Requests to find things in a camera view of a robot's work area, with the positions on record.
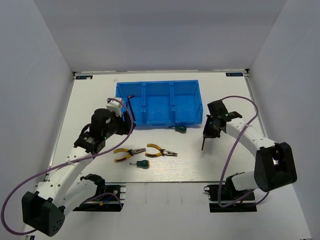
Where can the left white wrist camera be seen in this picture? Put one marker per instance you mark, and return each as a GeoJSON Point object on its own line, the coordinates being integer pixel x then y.
{"type": "Point", "coordinates": [115, 105]}

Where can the left corner label sticker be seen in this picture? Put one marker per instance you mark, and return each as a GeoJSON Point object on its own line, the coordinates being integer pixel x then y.
{"type": "Point", "coordinates": [84, 77]}

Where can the green stubby screwdriver front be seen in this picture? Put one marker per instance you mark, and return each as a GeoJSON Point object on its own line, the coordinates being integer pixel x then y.
{"type": "Point", "coordinates": [141, 164]}

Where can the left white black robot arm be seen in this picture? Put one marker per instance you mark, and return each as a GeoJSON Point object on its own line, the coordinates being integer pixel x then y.
{"type": "Point", "coordinates": [46, 208]}

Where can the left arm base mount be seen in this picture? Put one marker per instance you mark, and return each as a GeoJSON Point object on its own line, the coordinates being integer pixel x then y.
{"type": "Point", "coordinates": [110, 199]}

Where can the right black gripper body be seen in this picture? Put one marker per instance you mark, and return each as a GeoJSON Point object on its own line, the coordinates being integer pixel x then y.
{"type": "Point", "coordinates": [210, 129]}

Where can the blue three-compartment bin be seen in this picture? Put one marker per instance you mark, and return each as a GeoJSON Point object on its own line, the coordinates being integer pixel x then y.
{"type": "Point", "coordinates": [163, 103]}

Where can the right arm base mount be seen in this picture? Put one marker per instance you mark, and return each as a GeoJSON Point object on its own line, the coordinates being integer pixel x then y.
{"type": "Point", "coordinates": [246, 205]}

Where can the brown hex key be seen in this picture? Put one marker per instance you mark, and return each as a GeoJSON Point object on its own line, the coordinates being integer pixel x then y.
{"type": "Point", "coordinates": [130, 106]}
{"type": "Point", "coordinates": [203, 143]}

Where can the yellow pliers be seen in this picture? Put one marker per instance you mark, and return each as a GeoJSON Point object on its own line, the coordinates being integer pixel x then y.
{"type": "Point", "coordinates": [129, 153]}
{"type": "Point", "coordinates": [161, 152]}

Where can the green stubby screwdriver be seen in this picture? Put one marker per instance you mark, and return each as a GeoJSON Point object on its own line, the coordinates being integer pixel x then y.
{"type": "Point", "coordinates": [141, 164]}
{"type": "Point", "coordinates": [179, 128]}

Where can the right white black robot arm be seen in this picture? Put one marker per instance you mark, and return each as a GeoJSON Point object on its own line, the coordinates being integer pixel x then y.
{"type": "Point", "coordinates": [274, 165]}

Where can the right corner label sticker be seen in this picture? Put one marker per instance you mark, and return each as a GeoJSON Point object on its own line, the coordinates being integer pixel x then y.
{"type": "Point", "coordinates": [234, 74]}

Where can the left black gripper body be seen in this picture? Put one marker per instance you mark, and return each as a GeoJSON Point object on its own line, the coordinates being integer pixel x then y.
{"type": "Point", "coordinates": [116, 122]}

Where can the green stubby screwdriver by bin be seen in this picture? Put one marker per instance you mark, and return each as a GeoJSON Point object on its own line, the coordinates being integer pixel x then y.
{"type": "Point", "coordinates": [179, 128]}

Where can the corner label sticker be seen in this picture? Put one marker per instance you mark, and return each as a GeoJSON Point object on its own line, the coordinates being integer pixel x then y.
{"type": "Point", "coordinates": [234, 74]}
{"type": "Point", "coordinates": [84, 77]}

